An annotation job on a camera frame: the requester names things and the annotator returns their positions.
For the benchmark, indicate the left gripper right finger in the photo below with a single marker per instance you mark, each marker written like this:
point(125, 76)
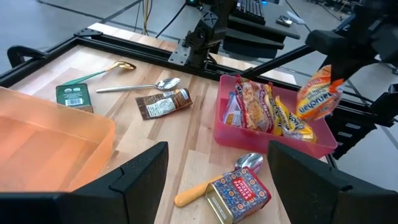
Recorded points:
point(326, 202)

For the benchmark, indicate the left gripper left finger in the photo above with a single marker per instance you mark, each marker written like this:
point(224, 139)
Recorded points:
point(93, 205)

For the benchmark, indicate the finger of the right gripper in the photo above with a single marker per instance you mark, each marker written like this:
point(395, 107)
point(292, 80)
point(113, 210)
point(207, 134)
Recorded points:
point(357, 65)
point(335, 70)

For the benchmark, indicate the yellow ramen packet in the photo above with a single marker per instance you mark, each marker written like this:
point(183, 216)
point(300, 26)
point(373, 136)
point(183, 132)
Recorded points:
point(295, 127)

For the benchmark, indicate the smoked paprika tin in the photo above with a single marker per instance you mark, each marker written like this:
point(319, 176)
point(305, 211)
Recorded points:
point(239, 196)

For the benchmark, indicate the red beef ramen packet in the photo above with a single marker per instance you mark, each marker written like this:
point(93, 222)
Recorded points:
point(255, 109)

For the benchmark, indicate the blue and white packet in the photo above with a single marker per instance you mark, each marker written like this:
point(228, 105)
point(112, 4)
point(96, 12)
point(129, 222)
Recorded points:
point(231, 112)

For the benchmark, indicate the brown snack packet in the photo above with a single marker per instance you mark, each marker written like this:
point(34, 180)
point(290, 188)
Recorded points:
point(161, 105)

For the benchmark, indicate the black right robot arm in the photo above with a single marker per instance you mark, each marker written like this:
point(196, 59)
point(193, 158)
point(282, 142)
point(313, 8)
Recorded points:
point(211, 28)

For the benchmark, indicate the orange translucent plastic bin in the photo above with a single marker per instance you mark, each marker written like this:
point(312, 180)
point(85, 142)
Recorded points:
point(46, 140)

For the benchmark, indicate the black metal stand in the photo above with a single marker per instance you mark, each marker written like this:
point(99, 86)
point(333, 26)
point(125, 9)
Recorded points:
point(255, 40)

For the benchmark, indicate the pink plastic tray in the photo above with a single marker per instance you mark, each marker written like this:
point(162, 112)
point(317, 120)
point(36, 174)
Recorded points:
point(248, 140)

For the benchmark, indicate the black keyboard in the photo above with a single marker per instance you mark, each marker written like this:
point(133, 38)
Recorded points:
point(248, 11)

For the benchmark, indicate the plain silver spoon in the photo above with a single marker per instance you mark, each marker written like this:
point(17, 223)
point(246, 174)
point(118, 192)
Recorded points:
point(168, 83)

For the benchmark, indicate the black table clamp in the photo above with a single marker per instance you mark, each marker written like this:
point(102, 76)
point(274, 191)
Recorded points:
point(18, 51)

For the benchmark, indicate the black aluminium table frame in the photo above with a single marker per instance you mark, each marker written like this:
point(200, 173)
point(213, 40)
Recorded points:
point(124, 46)

